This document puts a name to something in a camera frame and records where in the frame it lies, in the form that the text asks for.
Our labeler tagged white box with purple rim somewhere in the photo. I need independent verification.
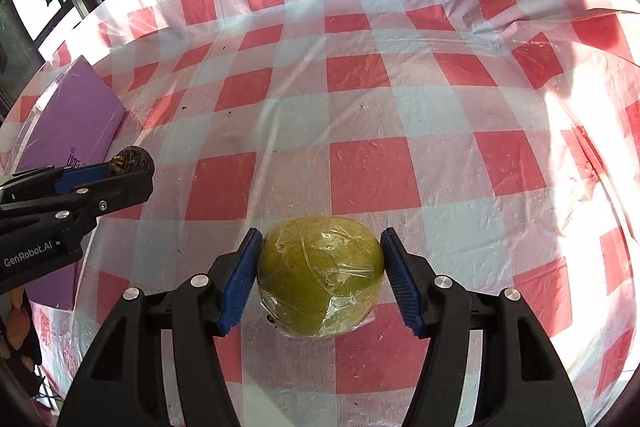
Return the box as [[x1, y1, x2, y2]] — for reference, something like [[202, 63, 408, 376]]
[[6, 57, 125, 311]]

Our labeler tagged red white checkered tablecloth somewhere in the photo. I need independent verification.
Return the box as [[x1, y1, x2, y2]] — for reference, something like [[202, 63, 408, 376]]
[[1, 0, 639, 424]]

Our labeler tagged yellow-green whole fruit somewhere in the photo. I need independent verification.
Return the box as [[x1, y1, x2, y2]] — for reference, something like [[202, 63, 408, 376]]
[[257, 216, 384, 338]]

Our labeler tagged small dark water chestnut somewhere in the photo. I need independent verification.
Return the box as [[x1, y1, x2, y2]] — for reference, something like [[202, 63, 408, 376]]
[[108, 145, 155, 178]]

